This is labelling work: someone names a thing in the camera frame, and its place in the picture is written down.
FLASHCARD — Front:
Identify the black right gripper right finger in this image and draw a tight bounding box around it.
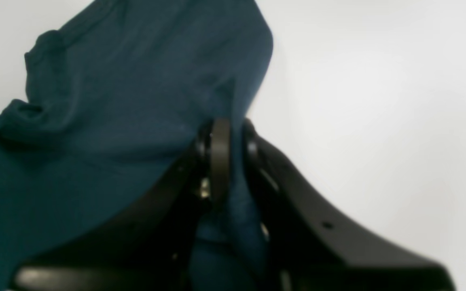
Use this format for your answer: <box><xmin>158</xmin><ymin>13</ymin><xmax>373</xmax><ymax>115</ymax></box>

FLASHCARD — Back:
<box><xmin>243</xmin><ymin>120</ymin><xmax>455</xmax><ymax>291</ymax></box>

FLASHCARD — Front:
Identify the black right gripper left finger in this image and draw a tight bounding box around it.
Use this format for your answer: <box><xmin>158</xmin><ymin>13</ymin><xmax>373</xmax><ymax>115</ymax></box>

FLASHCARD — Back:
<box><xmin>13</xmin><ymin>118</ymin><xmax>231</xmax><ymax>291</ymax></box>

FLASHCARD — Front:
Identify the navy blue T-shirt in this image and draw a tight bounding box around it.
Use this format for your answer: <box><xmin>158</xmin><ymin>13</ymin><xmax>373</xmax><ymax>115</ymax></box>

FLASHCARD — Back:
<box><xmin>0</xmin><ymin>0</ymin><xmax>273</xmax><ymax>291</ymax></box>

